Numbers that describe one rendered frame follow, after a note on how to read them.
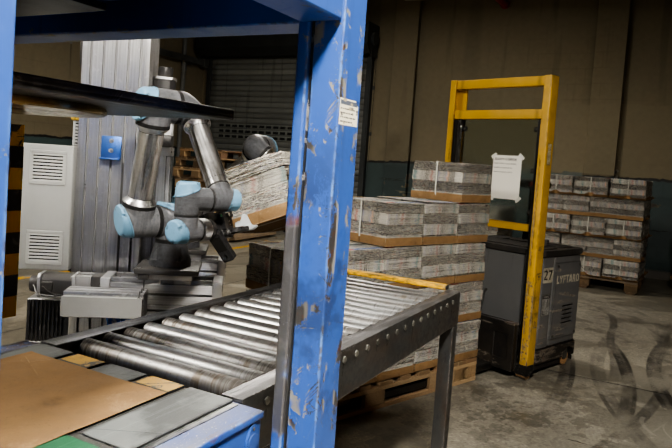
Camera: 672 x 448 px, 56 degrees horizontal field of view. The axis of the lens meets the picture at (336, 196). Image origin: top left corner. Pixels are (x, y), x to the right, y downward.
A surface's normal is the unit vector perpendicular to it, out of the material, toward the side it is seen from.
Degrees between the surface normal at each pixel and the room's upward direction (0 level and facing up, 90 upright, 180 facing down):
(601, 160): 90
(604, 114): 90
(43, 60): 90
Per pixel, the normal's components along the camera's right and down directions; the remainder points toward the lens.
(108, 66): 0.15, 0.06
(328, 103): -0.47, 0.01
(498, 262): -0.74, -0.02
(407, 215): 0.67, 0.09
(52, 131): 0.88, 0.09
